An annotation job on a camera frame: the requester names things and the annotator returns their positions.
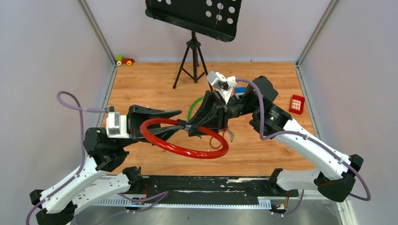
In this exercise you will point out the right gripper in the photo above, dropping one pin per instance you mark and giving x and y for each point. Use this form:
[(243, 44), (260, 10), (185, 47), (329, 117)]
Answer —
[(217, 119)]

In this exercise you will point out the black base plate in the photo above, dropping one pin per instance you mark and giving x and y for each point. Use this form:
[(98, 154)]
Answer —
[(209, 190)]

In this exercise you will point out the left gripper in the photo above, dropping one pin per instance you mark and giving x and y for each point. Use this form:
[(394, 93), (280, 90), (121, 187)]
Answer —
[(141, 114)]

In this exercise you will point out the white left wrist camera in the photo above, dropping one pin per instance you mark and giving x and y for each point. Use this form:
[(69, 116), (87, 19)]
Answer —
[(116, 124)]

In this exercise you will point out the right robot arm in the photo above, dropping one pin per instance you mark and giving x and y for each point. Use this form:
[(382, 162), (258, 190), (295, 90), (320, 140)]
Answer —
[(334, 174)]

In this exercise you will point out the blue green stacked blocks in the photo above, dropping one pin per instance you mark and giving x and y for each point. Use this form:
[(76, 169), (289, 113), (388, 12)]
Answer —
[(239, 90)]

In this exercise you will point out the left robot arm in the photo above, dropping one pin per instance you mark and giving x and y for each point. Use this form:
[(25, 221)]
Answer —
[(103, 152)]

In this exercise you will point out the green cable lock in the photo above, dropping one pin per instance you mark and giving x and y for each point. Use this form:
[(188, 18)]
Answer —
[(193, 106)]

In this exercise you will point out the red window block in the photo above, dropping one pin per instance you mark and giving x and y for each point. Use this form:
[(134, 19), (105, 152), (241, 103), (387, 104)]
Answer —
[(297, 104)]

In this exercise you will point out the black music stand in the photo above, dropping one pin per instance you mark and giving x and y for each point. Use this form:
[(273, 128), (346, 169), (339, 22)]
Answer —
[(213, 18)]

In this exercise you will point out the keys of green lock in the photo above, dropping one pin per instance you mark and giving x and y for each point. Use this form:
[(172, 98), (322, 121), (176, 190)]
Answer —
[(231, 135)]

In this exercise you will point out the toy car red green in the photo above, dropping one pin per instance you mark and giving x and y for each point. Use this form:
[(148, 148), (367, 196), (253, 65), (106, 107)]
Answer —
[(120, 60)]

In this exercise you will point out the thick red cable lock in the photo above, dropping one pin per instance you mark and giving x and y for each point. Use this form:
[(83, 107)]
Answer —
[(181, 150)]

